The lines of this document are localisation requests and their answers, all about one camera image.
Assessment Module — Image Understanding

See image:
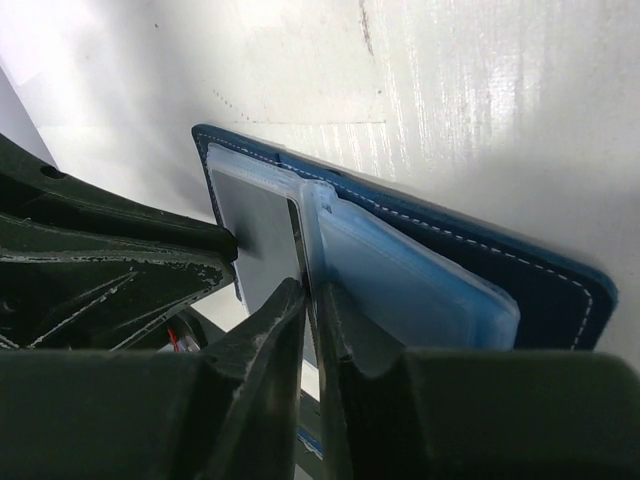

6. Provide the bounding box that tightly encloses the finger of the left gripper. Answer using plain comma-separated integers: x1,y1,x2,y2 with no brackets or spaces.
1,139,237,350

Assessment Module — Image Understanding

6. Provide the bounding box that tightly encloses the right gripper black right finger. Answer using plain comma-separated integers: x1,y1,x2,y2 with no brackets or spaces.
317,283,639,479

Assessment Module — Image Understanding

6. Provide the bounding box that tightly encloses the grey card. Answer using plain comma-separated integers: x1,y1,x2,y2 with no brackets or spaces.
209,167,321,371

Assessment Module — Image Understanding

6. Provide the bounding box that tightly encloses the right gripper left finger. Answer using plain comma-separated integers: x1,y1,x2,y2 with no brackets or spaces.
1,278,306,479

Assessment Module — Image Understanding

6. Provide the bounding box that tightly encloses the blue leather card holder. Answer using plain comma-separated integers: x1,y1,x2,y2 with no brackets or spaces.
192,125,617,350

